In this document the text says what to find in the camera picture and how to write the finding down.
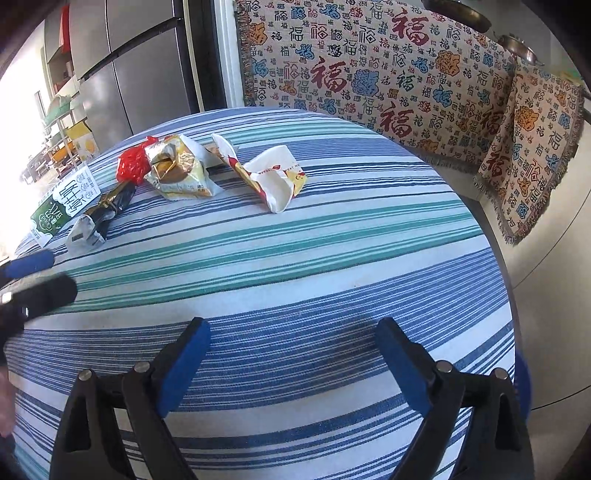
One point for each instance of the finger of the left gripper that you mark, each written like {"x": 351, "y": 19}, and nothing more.
{"x": 18, "y": 308}
{"x": 27, "y": 265}

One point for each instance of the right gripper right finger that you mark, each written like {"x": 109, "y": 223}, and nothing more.
{"x": 436, "y": 395}

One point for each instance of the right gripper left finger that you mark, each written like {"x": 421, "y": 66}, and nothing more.
{"x": 152, "y": 389}

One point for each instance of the gold black foil wrapper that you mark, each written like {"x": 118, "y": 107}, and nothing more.
{"x": 91, "y": 228}

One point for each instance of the green white milk carton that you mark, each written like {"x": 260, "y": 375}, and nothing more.
{"x": 68, "y": 198}

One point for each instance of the red plastic bag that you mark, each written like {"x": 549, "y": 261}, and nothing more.
{"x": 133, "y": 163}

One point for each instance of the yellow white snack wrapper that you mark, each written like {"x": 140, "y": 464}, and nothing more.
{"x": 178, "y": 168}

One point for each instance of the white red paper wrapper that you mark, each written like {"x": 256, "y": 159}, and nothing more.
{"x": 274, "y": 174}

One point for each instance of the blue bin rim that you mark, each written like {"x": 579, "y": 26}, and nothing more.
{"x": 523, "y": 384}

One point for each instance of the cluttered storage shelf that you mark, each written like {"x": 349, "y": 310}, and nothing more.
{"x": 67, "y": 140}

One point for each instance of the blue green striped tablecloth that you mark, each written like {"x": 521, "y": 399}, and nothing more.
{"x": 293, "y": 386}

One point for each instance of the stainless steel refrigerator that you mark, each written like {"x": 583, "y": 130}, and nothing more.
{"x": 133, "y": 63}

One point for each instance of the patterned fu character blanket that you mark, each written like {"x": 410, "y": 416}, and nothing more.
{"x": 426, "y": 81}

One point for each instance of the steel pot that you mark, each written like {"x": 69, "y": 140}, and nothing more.
{"x": 519, "y": 48}

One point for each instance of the dark frying pan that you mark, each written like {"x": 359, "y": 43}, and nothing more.
{"x": 459, "y": 12}

